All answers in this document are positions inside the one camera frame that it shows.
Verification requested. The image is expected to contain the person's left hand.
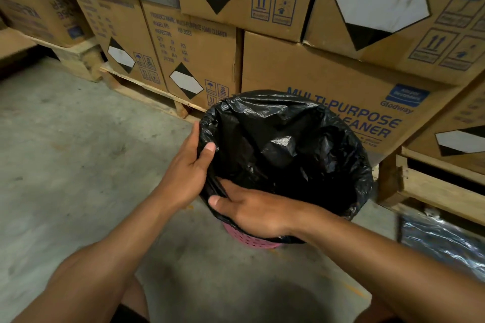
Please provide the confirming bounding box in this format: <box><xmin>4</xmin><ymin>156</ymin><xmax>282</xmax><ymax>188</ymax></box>
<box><xmin>157</xmin><ymin>122</ymin><xmax>217</xmax><ymax>214</ymax></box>

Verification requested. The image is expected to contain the pink plastic basket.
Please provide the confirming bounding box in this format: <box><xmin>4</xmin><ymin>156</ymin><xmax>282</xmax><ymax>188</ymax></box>
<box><xmin>223</xmin><ymin>222</ymin><xmax>283</xmax><ymax>250</ymax></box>

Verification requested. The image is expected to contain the wooden pallet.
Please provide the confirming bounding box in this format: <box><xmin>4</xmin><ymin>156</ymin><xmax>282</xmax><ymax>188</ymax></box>
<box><xmin>0</xmin><ymin>27</ymin><xmax>106</xmax><ymax>82</ymax></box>
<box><xmin>99</xmin><ymin>62</ymin><xmax>207</xmax><ymax>124</ymax></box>
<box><xmin>373</xmin><ymin>146</ymin><xmax>485</xmax><ymax>226</ymax></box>

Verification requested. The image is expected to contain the person's right hand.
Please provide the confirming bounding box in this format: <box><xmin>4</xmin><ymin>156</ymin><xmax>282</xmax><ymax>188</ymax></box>
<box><xmin>208</xmin><ymin>179</ymin><xmax>308</xmax><ymax>240</ymax></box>

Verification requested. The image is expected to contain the clear plastic sheet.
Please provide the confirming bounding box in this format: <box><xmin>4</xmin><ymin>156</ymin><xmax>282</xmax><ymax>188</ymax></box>
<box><xmin>396</xmin><ymin>208</ymin><xmax>485</xmax><ymax>282</ymax></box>

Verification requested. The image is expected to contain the person's left forearm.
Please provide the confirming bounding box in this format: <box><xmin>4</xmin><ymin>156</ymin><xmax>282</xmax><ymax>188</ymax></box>
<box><xmin>11</xmin><ymin>192</ymin><xmax>179</xmax><ymax>323</ymax></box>

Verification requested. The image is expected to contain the black plastic garbage bag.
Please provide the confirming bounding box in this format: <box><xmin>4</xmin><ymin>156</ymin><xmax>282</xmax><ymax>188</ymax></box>
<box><xmin>197</xmin><ymin>90</ymin><xmax>375</xmax><ymax>244</ymax></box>

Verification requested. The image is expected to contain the person's left leg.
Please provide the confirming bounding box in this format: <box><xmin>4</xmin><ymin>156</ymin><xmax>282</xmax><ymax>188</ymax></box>
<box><xmin>109</xmin><ymin>276</ymin><xmax>151</xmax><ymax>323</ymax></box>

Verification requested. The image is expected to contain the stack of cardboard boxes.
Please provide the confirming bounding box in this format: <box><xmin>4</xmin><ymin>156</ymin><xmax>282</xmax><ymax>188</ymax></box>
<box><xmin>0</xmin><ymin>0</ymin><xmax>485</xmax><ymax>175</ymax></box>

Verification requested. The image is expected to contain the person's right forearm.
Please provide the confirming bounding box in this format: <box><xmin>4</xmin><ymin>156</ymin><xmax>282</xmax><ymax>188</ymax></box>
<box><xmin>297</xmin><ymin>205</ymin><xmax>485</xmax><ymax>323</ymax></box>

